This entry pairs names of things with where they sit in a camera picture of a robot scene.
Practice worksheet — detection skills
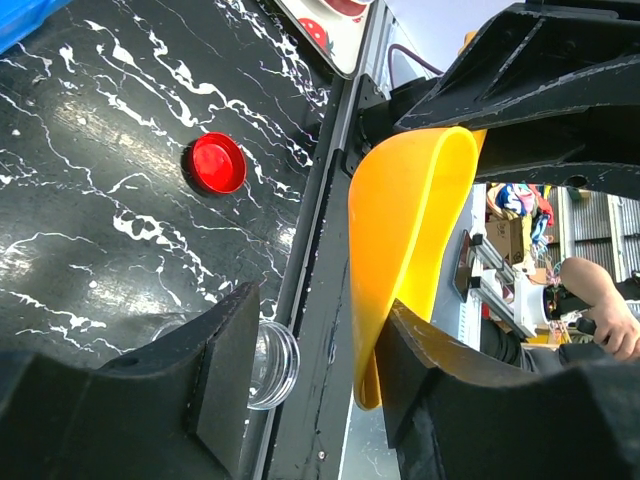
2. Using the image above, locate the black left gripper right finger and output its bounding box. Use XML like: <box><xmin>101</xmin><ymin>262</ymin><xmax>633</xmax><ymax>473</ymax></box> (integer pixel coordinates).
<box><xmin>382</xmin><ymin>302</ymin><xmax>639</xmax><ymax>479</ymax></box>

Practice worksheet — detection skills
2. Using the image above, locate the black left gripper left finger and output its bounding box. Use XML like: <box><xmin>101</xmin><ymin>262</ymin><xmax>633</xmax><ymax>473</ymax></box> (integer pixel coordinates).
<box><xmin>1</xmin><ymin>283</ymin><xmax>260</xmax><ymax>479</ymax></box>

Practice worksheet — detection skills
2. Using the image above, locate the clear plastic jar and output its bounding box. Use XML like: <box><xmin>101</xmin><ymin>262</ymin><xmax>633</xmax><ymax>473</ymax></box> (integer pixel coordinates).
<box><xmin>145</xmin><ymin>311</ymin><xmax>300</xmax><ymax>413</ymax></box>

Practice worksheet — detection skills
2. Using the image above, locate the yellow plastic scoop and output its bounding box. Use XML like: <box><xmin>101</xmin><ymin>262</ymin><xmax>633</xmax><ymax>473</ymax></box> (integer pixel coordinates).
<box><xmin>348</xmin><ymin>126</ymin><xmax>487</xmax><ymax>410</ymax></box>

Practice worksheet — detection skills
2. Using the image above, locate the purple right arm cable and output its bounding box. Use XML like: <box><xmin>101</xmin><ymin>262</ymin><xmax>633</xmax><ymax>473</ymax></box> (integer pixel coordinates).
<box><xmin>387</xmin><ymin>43</ymin><xmax>446</xmax><ymax>91</ymax></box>

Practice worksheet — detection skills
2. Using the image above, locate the strawberry print tray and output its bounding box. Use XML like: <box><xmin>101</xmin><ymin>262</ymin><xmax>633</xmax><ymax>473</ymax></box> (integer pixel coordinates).
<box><xmin>275</xmin><ymin>0</ymin><xmax>374</xmax><ymax>79</ymax></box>

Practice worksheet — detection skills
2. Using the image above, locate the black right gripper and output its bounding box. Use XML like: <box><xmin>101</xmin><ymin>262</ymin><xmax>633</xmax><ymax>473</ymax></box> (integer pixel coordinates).
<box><xmin>359</xmin><ymin>1</ymin><xmax>639</xmax><ymax>188</ymax></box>

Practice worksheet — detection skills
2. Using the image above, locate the person's hand in background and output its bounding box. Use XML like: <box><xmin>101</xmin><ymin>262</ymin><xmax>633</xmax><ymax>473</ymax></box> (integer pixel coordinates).
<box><xmin>560</xmin><ymin>257</ymin><xmax>639</xmax><ymax>361</ymax></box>

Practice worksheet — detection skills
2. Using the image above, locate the red jar lid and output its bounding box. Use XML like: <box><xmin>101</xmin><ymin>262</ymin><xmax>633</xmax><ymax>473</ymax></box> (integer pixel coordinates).
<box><xmin>188</xmin><ymin>132</ymin><xmax>247</xmax><ymax>195</ymax></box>

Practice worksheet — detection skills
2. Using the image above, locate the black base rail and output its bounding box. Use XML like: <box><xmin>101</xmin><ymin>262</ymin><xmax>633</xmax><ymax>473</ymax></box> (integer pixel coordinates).
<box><xmin>238</xmin><ymin>74</ymin><xmax>383</xmax><ymax>479</ymax></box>

